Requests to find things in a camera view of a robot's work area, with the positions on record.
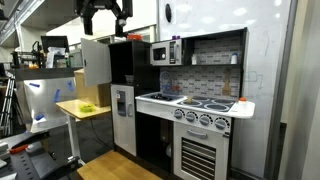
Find toy kitchen play set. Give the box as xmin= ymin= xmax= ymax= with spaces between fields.
xmin=110 ymin=28 xmax=255 ymax=180

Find small white shaker bottle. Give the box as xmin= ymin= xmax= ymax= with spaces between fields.
xmin=191 ymin=54 xmax=197 ymax=65

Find wooden side table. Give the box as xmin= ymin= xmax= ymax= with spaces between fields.
xmin=56 ymin=99 xmax=111 ymax=165

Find wooden platform board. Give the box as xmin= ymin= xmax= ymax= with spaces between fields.
xmin=77 ymin=151 xmax=161 ymax=180

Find black perforated cart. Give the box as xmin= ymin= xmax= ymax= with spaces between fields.
xmin=0 ymin=131 xmax=82 ymax=180

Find toy oven door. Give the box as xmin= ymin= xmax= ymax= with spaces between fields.
xmin=173 ymin=122 xmax=229 ymax=180

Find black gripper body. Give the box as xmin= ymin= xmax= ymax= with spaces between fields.
xmin=74 ymin=0 xmax=133 ymax=18

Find orange capped clear bottle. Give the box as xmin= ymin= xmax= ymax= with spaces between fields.
xmin=238 ymin=97 xmax=247 ymax=111

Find silver panel with blue tape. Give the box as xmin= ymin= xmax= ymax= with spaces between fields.
xmin=14 ymin=68 xmax=76 ymax=133

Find green plastic bowl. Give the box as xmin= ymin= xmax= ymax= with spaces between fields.
xmin=79 ymin=104 xmax=94 ymax=113

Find orange pot on top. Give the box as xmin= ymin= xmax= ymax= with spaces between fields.
xmin=127 ymin=34 xmax=142 ymax=41

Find stove knob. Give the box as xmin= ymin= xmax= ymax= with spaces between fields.
xmin=186 ymin=112 xmax=198 ymax=122
xmin=174 ymin=109 xmax=184 ymax=119
xmin=214 ymin=117 xmax=230 ymax=130
xmin=199 ymin=114 xmax=212 ymax=126

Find wooden spatula hanging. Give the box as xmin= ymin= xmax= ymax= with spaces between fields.
xmin=222 ymin=68 xmax=231 ymax=96

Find open grey cabinet door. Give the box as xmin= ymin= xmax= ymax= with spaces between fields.
xmin=81 ymin=39 xmax=112 ymax=86

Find blue capped white bottle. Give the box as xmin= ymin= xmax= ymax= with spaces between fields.
xmin=231 ymin=53 xmax=238 ymax=64

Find purple objects on kitchen top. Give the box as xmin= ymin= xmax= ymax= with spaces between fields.
xmin=172 ymin=35 xmax=180 ymax=40

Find black toy sink basin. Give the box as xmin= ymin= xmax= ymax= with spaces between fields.
xmin=150 ymin=94 xmax=173 ymax=101

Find whiteboard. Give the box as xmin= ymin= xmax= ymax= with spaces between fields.
xmin=156 ymin=0 xmax=298 ymax=179

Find white toy fridge door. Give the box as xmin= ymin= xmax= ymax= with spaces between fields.
xmin=111 ymin=84 xmax=136 ymax=156

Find black whiteboard eraser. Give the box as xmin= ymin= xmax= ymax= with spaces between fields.
xmin=165 ymin=4 xmax=172 ymax=23

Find orange handled tool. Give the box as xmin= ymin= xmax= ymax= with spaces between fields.
xmin=9 ymin=144 xmax=28 ymax=154

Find toy sink faucet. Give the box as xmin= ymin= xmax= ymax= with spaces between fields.
xmin=160 ymin=71 xmax=172 ymax=94

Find black computer monitor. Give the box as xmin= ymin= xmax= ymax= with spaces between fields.
xmin=41 ymin=36 xmax=69 ymax=53

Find cardboard box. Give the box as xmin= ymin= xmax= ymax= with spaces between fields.
xmin=74 ymin=69 xmax=111 ymax=107

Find toy microwave oven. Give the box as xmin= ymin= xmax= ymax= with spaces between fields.
xmin=150 ymin=39 xmax=182 ymax=66

